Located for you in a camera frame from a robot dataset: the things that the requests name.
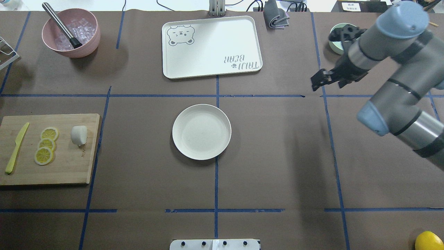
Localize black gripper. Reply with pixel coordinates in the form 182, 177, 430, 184
310, 53, 368, 91

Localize cream round plate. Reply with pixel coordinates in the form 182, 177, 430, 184
172, 104, 232, 160

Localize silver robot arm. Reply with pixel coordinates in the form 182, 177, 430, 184
310, 1, 444, 169

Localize cream bear serving tray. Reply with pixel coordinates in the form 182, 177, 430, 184
162, 16, 263, 79

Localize mint green bowl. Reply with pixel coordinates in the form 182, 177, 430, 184
328, 23, 358, 56

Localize folded grey cloth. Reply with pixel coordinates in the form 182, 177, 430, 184
263, 0, 290, 30

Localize yellow lemon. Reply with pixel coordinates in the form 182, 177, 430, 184
414, 231, 444, 250

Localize clear ice cubes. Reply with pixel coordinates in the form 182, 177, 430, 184
55, 18, 96, 51

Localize pink bowl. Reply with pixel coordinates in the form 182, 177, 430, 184
42, 8, 101, 58

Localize steel muddler black tip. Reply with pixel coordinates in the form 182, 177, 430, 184
42, 2, 83, 49

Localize bamboo cutting board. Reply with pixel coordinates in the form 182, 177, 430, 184
0, 114, 101, 186

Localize lemon slice far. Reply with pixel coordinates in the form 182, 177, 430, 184
40, 127, 60, 141

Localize lemon slice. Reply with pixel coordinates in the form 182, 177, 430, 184
37, 138, 57, 151
34, 146, 54, 166
40, 127, 60, 141

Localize lemon slice middle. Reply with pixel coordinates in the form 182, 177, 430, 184
37, 138, 57, 151

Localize lemon slice near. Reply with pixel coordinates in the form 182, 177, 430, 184
34, 146, 54, 166

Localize yellow plastic knife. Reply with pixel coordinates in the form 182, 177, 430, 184
5, 123, 29, 174

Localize aluminium frame post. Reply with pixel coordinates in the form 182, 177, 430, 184
209, 0, 226, 16

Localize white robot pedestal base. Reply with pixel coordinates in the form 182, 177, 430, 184
169, 239, 261, 250

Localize white wire cup rack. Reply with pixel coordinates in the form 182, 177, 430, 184
0, 37, 20, 70

